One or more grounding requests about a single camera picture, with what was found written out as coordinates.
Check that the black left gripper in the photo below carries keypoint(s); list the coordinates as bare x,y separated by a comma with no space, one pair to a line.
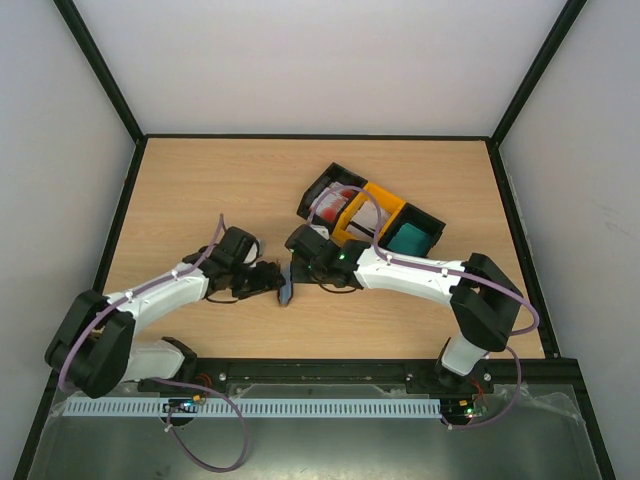
266,281

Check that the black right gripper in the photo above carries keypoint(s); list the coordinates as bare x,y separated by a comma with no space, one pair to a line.
304,257

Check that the brown leather card holder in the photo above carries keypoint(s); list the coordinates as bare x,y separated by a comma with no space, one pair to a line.
285,292

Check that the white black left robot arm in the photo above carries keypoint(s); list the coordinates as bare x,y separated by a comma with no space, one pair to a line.
95,348

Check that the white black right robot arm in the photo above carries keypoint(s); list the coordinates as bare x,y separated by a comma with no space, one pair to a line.
483,300

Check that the red white card stack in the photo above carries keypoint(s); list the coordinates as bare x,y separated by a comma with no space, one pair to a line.
331,201

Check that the teal card stack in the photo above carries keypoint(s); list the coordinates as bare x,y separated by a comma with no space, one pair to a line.
411,240

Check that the yellow middle tray compartment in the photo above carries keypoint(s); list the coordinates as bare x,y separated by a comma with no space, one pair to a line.
387,204

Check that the black left tray compartment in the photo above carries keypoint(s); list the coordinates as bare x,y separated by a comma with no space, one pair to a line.
333,173

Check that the black tray compartment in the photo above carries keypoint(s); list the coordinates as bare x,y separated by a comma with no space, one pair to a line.
333,173
409,213

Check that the black right tray compartment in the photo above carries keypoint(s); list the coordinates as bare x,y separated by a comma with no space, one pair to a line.
409,213

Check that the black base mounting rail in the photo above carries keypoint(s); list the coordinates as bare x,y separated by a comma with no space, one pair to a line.
422,376

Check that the light blue slotted cable duct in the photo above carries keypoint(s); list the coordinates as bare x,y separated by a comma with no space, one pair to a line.
256,408

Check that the black metal cage frame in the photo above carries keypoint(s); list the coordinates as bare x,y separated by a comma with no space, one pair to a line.
562,25

